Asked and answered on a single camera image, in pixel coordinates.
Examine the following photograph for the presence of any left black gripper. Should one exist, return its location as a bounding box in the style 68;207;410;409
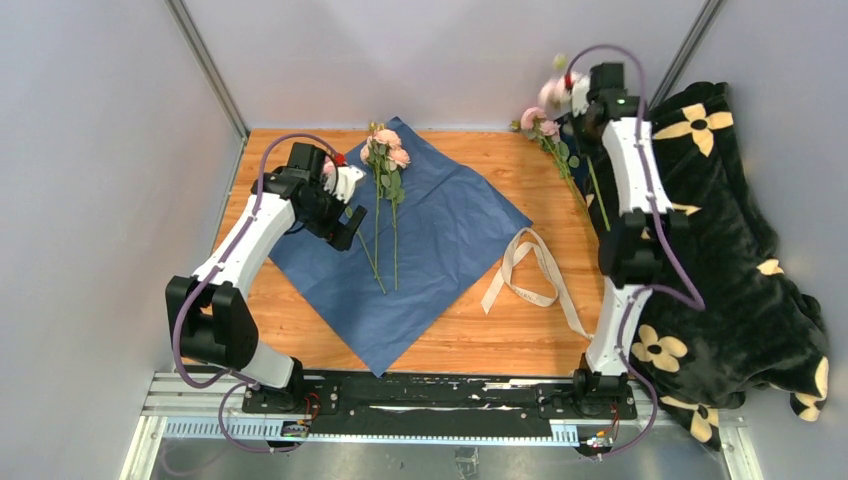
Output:
300;181;366;251

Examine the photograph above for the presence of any blue wrapping paper sheet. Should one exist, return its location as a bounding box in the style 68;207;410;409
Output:
269;117;532;376

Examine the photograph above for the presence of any pink fake flower stem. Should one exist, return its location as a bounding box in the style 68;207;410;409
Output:
360;122;387;294

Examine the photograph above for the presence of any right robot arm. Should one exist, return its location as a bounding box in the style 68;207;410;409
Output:
570;63;688;418

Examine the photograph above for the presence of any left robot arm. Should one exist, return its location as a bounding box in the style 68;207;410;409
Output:
165;134;367;413

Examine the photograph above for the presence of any cream ribbon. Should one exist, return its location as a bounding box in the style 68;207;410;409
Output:
480;226;595;342

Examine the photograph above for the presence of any dark navy cloth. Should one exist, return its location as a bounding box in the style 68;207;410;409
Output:
556;114;594;197

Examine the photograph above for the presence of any black patterned plush blanket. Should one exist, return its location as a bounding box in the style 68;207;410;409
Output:
629;81;829;450

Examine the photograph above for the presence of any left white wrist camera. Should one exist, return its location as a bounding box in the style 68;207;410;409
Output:
323;156;366;204

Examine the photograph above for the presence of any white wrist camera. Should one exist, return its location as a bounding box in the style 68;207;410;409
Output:
564;71;591;117
323;156;366;204

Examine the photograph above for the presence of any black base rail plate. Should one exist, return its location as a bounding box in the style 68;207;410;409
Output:
241;370;637;443

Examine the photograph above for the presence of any aluminium frame rail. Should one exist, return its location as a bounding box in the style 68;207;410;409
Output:
121;370;763;479

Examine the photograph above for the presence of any left vertical frame post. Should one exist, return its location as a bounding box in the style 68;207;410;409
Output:
164;0;250;144

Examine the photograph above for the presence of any vertical frame post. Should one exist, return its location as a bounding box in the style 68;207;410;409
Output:
649;0;725;108
164;0;250;144

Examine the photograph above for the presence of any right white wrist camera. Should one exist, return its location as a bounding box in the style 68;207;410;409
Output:
564;71;591;117

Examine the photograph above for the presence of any right vertical frame post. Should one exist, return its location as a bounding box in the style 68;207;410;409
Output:
649;0;725;108

